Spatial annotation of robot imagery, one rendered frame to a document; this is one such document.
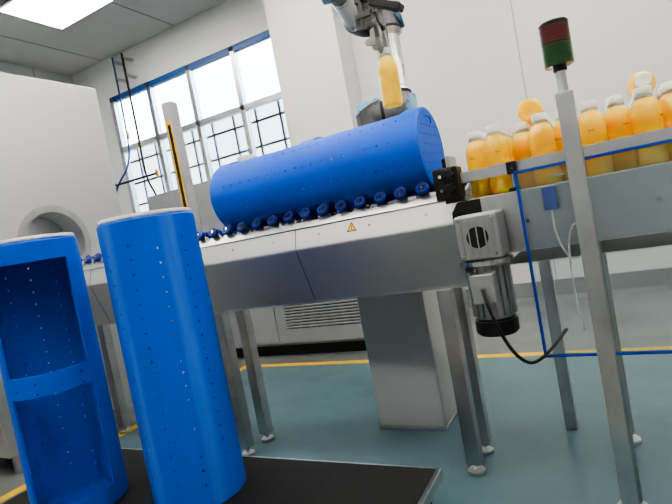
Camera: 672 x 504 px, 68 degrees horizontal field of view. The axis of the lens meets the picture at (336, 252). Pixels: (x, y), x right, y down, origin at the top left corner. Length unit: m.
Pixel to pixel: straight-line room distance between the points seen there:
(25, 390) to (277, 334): 2.37
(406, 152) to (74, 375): 1.24
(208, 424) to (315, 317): 2.17
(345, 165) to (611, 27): 3.12
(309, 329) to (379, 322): 1.64
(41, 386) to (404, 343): 1.30
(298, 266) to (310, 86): 3.06
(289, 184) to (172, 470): 0.99
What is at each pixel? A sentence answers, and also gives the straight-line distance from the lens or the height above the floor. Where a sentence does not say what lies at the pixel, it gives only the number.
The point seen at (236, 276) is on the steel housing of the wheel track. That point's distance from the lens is 2.02.
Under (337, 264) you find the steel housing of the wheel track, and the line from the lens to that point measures 1.76.
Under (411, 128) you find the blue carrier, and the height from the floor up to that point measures 1.15.
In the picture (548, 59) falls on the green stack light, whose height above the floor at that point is 1.18.
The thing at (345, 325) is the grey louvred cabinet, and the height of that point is 0.20.
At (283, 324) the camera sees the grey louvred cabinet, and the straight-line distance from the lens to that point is 3.82.
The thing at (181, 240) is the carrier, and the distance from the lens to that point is 1.53.
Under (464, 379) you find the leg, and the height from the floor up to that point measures 0.33.
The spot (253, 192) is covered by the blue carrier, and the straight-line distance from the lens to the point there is 1.90.
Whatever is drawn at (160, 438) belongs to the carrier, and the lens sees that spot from 1.61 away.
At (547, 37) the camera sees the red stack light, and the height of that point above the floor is 1.22.
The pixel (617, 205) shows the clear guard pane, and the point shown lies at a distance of 1.38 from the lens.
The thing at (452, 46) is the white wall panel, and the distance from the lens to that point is 4.62.
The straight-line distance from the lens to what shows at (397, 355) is 2.14.
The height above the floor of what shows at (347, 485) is 0.15.
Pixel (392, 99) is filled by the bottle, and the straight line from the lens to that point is 1.76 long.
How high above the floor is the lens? 0.89
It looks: 3 degrees down
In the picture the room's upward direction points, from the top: 11 degrees counter-clockwise
